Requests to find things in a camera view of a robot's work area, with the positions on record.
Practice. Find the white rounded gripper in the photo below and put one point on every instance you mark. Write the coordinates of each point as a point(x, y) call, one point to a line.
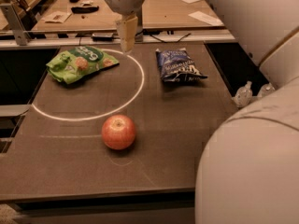
point(121, 0)

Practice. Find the green rice chip bag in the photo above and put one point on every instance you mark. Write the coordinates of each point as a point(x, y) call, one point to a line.
point(72, 65)

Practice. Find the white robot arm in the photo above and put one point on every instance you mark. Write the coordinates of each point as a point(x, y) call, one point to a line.
point(249, 170)

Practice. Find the blue chip bag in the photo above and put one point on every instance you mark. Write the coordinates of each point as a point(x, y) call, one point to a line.
point(176, 65)

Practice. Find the black power adapter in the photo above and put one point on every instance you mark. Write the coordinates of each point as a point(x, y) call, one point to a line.
point(102, 36)

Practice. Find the wooden back table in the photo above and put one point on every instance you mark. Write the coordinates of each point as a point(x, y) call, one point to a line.
point(101, 15)

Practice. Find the black device on table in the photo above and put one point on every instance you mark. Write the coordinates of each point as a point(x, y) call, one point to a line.
point(84, 9)

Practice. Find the paper card with print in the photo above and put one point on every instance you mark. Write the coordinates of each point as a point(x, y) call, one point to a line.
point(57, 17)

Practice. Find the white paper sheet small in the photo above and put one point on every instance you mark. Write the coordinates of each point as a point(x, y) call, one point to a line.
point(206, 18)

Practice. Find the red apple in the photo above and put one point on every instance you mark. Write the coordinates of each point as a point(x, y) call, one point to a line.
point(118, 132)

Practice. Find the clear sanitizer bottle near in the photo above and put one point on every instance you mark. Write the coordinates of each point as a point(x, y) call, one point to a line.
point(243, 95)

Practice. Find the clear sanitizer bottle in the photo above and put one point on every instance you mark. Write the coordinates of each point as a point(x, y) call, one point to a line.
point(265, 90)
point(243, 95)

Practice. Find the clear sanitizer bottle far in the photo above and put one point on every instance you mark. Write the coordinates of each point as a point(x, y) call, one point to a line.
point(265, 90)

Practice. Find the middle metal bracket post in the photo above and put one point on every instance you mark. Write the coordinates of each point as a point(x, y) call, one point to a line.
point(139, 29)

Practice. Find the metal bracket post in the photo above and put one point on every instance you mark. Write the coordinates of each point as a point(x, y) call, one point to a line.
point(139, 29)
point(14, 22)

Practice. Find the left metal bracket post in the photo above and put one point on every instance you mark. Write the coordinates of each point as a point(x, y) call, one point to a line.
point(14, 22)

